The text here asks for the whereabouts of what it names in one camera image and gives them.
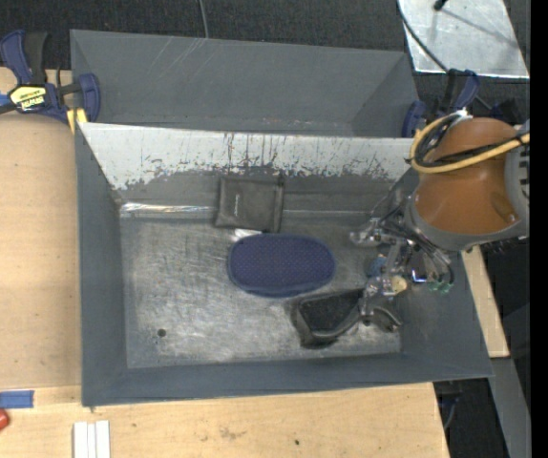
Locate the black and grey slipper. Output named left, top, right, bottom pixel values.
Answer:
left=291, top=287, right=368, bottom=349

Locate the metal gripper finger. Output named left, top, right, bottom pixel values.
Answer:
left=359, top=294, right=405, bottom=335
left=348, top=217, right=386, bottom=249

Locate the clear plastic wrapper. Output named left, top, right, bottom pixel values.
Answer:
left=119, top=200, right=219, bottom=220

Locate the pale wood board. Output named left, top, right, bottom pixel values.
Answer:
left=0, top=111, right=85, bottom=391

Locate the dark grey cloth pouch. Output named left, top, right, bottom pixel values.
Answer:
left=213, top=174, right=286, bottom=234

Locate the blue oval dotted cloth pad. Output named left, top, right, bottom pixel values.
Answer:
left=226, top=233, right=337, bottom=299

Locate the grey metal bin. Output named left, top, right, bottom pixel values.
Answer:
left=68, top=29, right=495, bottom=407

